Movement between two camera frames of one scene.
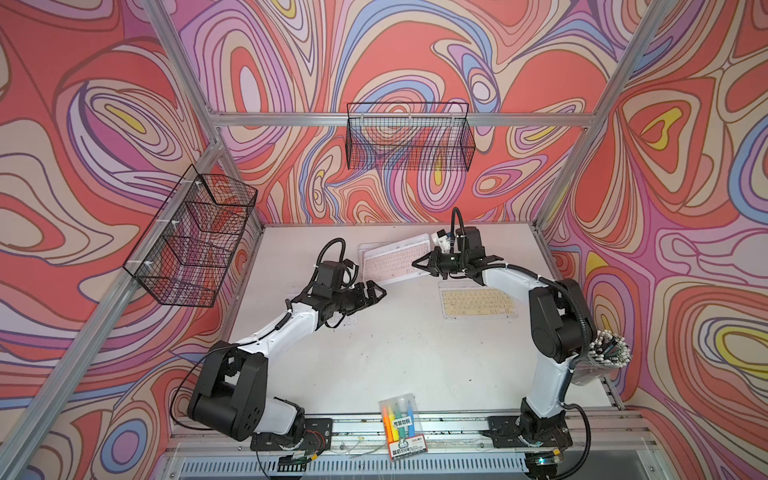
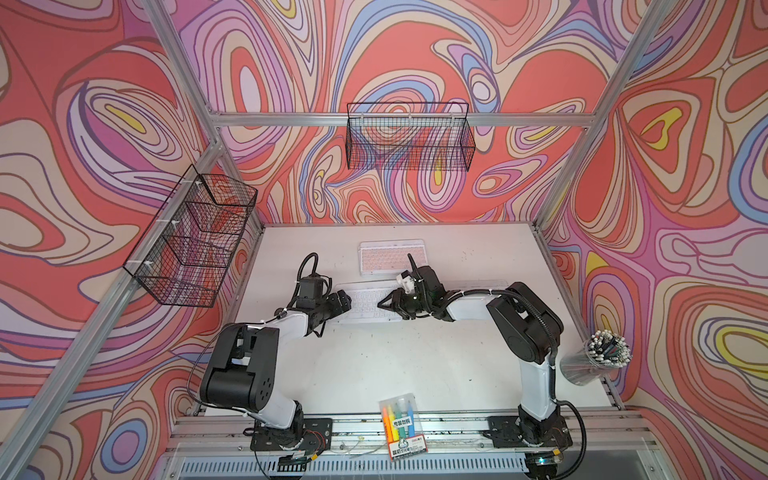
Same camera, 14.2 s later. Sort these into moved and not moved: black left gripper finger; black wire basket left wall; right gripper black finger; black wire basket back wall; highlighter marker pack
Moved: black left gripper finger; right gripper black finger
Not moved: black wire basket back wall; highlighter marker pack; black wire basket left wall
